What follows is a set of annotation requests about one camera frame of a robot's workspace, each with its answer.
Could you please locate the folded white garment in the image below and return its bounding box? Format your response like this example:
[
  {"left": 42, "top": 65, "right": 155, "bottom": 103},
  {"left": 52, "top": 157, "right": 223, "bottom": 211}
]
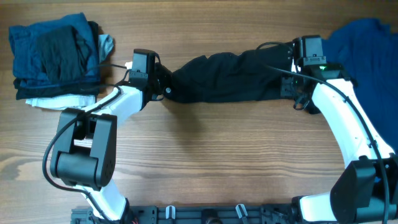
[{"left": 25, "top": 34, "right": 114, "bottom": 110}]

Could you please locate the folded black garment on top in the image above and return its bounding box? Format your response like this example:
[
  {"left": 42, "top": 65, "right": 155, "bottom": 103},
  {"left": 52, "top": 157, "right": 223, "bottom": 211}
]
[{"left": 36, "top": 25, "right": 91, "bottom": 84}]

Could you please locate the folded black garment underneath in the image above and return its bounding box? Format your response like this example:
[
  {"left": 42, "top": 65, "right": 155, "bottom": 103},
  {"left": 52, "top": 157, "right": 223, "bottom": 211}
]
[{"left": 14, "top": 21, "right": 101, "bottom": 101}]

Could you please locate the blue shirt on right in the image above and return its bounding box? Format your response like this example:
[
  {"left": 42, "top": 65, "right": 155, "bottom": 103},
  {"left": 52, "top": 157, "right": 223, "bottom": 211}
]
[{"left": 322, "top": 18, "right": 397, "bottom": 151}]

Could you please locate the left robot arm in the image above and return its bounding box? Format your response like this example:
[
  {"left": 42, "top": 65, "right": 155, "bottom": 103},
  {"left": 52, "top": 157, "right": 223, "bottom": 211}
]
[{"left": 42, "top": 49, "right": 170, "bottom": 223}]

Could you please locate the folded blue garment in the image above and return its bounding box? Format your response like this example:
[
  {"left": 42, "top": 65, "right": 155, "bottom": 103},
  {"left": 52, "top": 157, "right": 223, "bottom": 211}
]
[{"left": 9, "top": 13, "right": 99, "bottom": 88}]

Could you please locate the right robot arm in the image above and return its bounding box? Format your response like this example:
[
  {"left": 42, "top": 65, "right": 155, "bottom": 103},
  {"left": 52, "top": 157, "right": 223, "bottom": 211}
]
[{"left": 280, "top": 35, "right": 397, "bottom": 223}]

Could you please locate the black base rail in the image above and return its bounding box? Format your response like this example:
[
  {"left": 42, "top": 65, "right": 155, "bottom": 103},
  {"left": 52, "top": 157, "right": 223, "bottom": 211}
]
[{"left": 70, "top": 203, "right": 348, "bottom": 224}]

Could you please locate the black polo shirt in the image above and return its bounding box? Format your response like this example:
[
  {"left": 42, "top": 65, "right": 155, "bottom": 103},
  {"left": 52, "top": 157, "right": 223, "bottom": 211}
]
[{"left": 163, "top": 40, "right": 358, "bottom": 115}]

